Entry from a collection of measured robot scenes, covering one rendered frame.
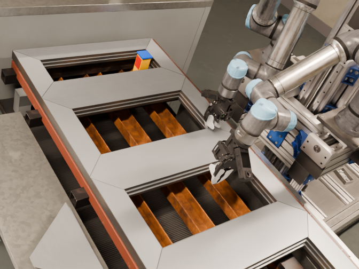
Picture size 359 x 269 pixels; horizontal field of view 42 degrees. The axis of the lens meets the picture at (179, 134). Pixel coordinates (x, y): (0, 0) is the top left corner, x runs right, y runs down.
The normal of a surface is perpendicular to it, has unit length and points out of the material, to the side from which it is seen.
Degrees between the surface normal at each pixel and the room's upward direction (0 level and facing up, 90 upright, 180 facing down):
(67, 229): 0
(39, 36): 90
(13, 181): 0
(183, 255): 0
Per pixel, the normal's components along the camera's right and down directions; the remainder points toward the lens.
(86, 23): 0.54, 0.67
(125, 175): 0.29, -0.72
